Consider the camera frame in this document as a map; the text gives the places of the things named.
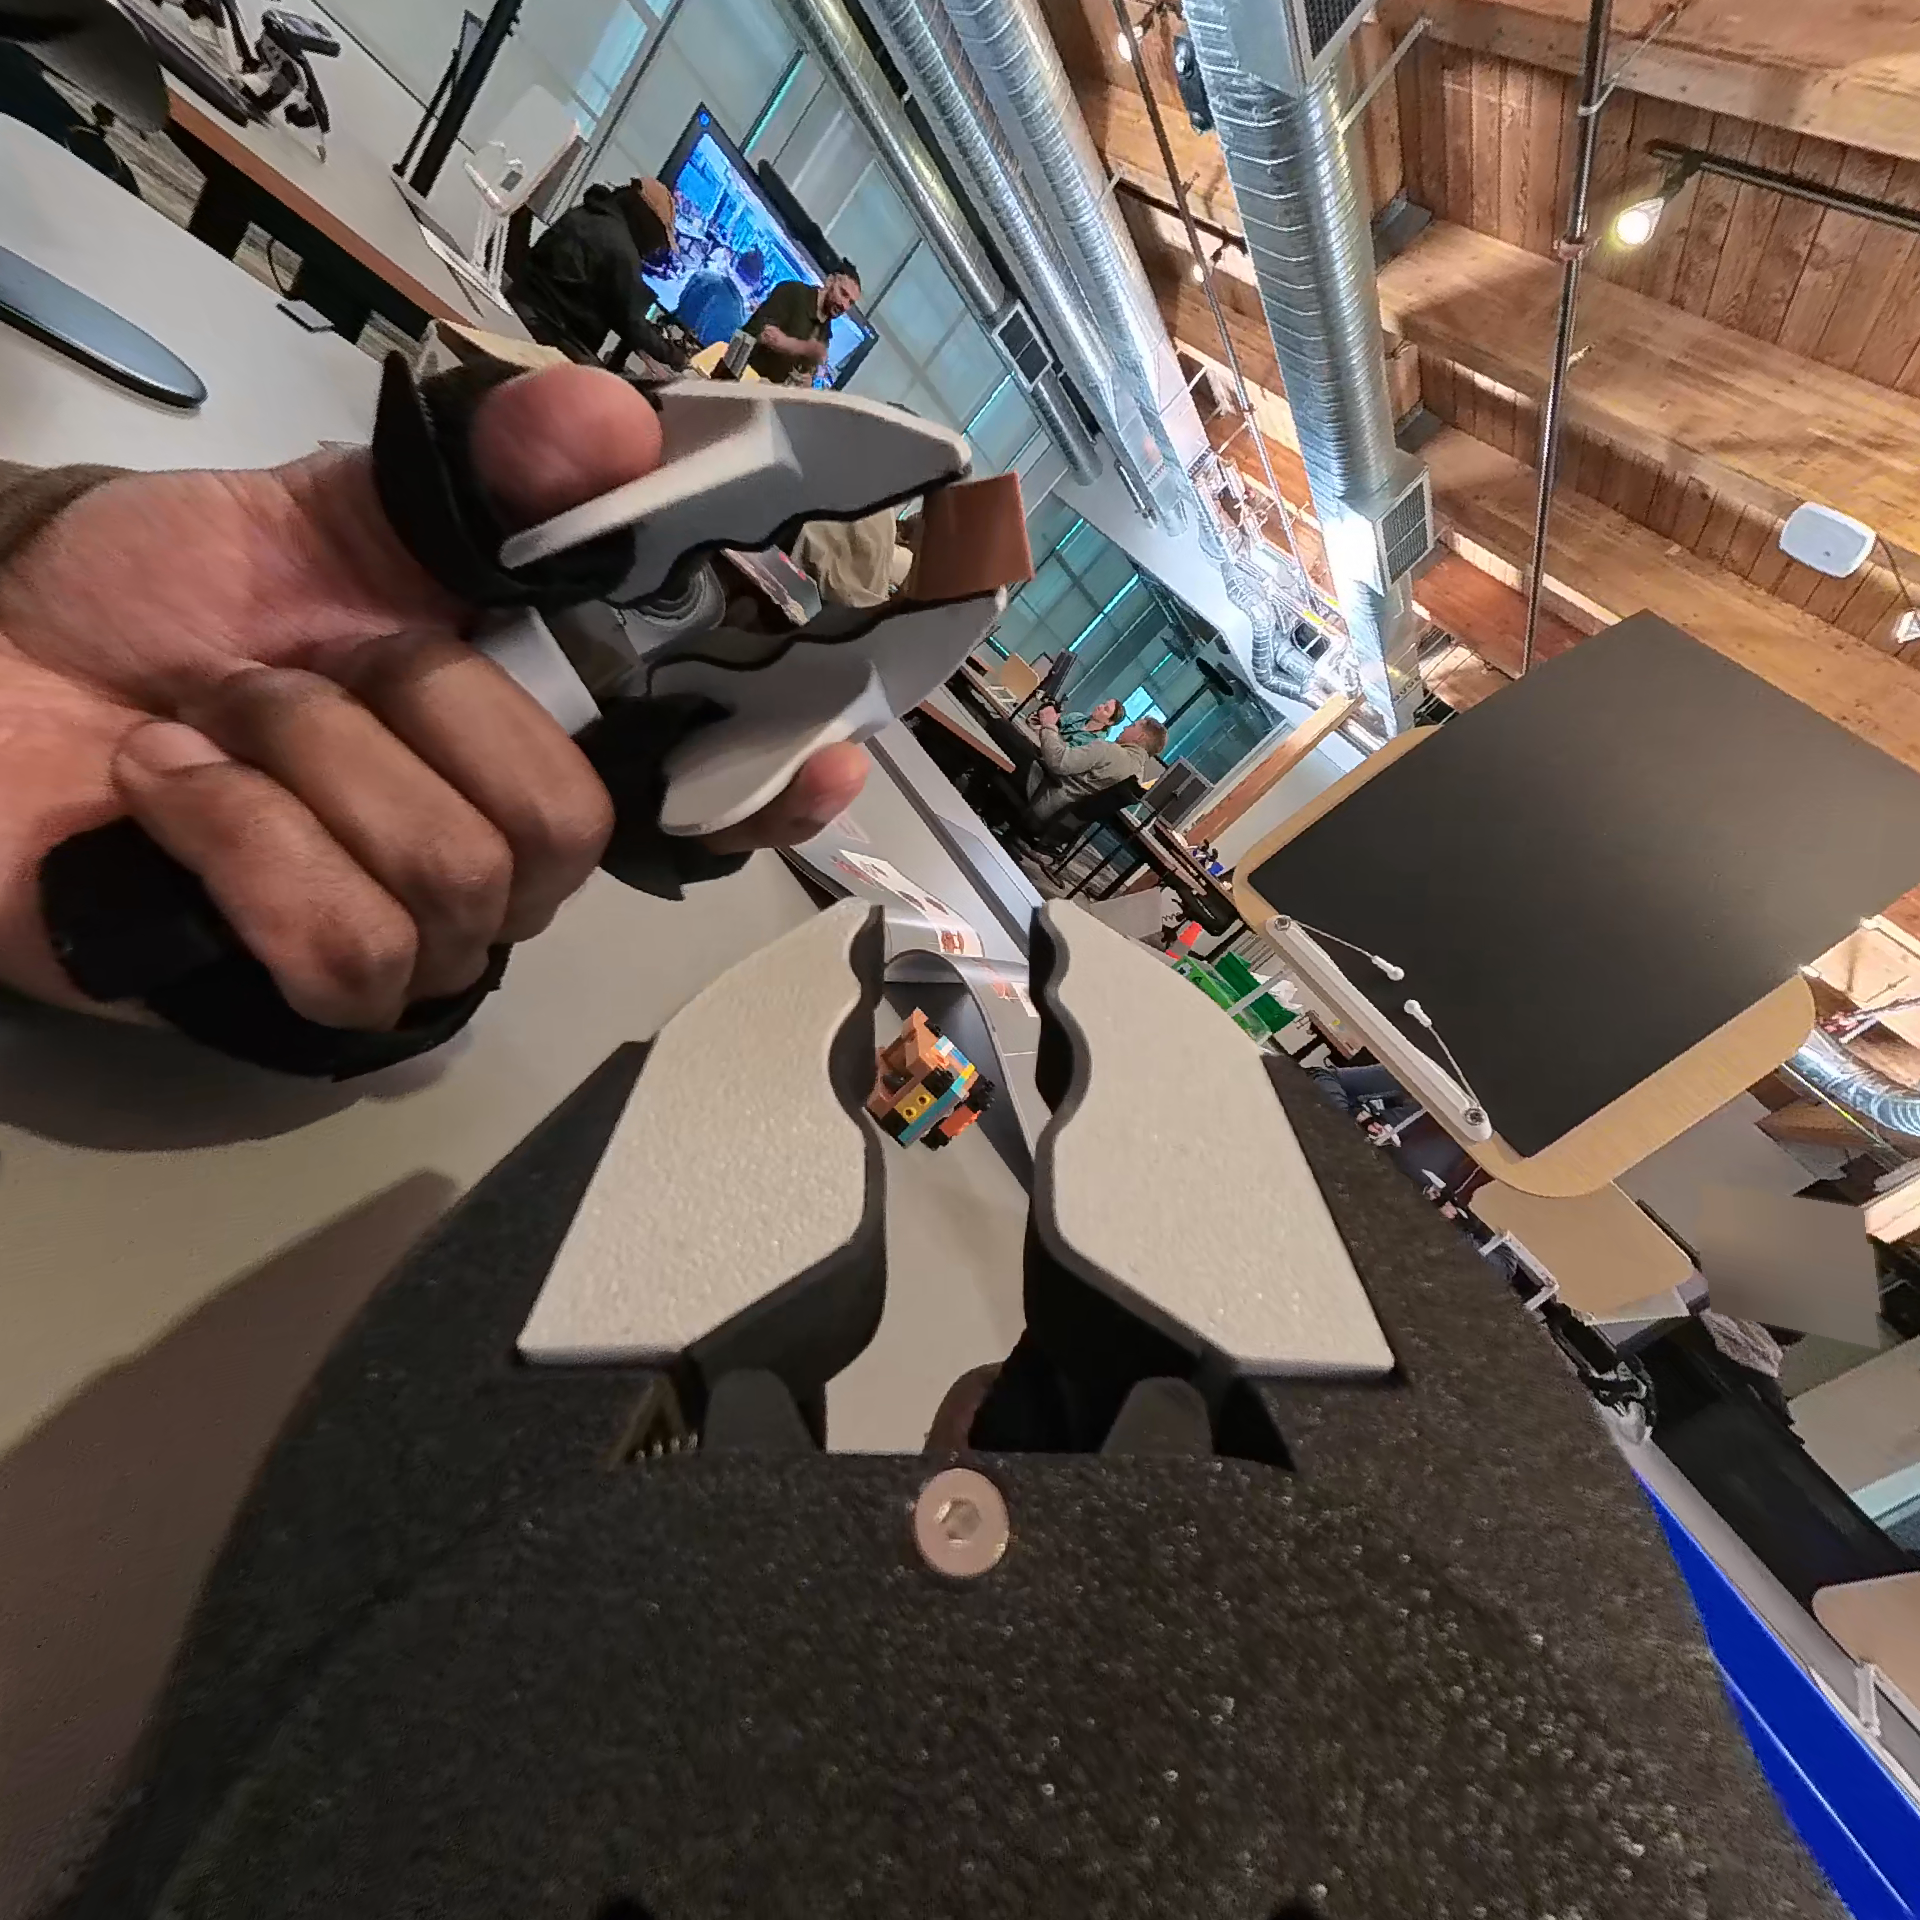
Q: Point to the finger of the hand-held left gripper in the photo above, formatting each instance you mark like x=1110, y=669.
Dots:
x=795, y=464
x=810, y=704

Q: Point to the wall television screen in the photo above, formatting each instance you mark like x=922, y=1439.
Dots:
x=720, y=224

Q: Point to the black felt desk divider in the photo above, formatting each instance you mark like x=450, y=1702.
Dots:
x=1531, y=901

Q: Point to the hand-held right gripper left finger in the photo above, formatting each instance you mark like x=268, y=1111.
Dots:
x=705, y=1170

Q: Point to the person's left hand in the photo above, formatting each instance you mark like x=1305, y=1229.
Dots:
x=270, y=675

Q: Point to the ceiling spot lamp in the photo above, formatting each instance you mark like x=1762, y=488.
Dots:
x=1643, y=219

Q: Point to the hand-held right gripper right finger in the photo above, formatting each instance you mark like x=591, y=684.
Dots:
x=1201, y=1185

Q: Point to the green crates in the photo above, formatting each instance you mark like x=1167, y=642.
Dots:
x=1244, y=990

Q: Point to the person's left forearm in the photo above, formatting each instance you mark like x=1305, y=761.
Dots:
x=45, y=503

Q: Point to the white ceiling access point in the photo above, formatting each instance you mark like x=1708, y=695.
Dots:
x=1827, y=540

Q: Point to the brown tile brick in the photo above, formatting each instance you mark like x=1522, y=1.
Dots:
x=974, y=532

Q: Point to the blue plastic bin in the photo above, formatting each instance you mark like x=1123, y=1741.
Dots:
x=1800, y=1725

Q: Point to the dark oval plate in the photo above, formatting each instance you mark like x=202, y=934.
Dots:
x=90, y=339

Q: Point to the silver ventilation duct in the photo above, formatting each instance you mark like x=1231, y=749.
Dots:
x=1320, y=300
x=1021, y=224

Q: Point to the instruction booklet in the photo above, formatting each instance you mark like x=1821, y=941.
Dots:
x=900, y=884

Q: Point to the black ceiling rod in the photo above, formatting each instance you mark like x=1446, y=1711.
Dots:
x=1569, y=300

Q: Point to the small colourful brick model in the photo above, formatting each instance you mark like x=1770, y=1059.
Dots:
x=931, y=1081

